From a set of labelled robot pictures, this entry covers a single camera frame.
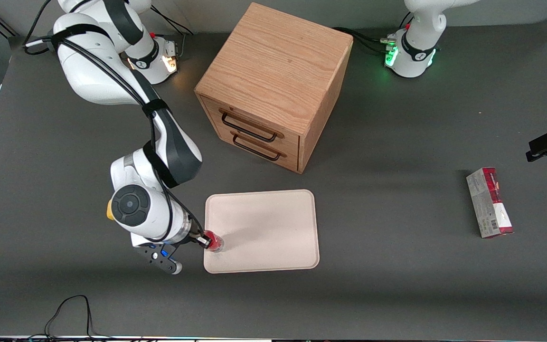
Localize black arm base cables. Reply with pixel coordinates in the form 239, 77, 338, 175
149, 6, 196, 60
333, 12, 415, 56

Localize beige rectangular tray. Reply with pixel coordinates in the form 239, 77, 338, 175
203, 189, 321, 275

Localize thin black table cable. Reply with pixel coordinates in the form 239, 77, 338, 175
27, 294, 113, 341

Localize black right arm base cables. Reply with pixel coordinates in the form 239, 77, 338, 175
149, 6, 196, 60

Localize black cable along right arm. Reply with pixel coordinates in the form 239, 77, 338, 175
24, 0, 205, 243

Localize small red coke bottle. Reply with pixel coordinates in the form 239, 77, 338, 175
205, 230, 225, 253

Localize black wire drawer handle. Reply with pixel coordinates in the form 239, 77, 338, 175
232, 134, 282, 162
221, 112, 278, 143

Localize black left arm base cables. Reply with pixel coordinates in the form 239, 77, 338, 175
333, 12, 415, 56

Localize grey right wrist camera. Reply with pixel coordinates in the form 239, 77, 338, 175
132, 241, 183, 276

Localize wooden two-drawer cabinet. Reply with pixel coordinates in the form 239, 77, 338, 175
194, 2, 354, 174

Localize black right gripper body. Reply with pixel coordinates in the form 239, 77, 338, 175
184, 227, 204, 246

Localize red and grey carton box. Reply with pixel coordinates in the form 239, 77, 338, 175
466, 167, 515, 239

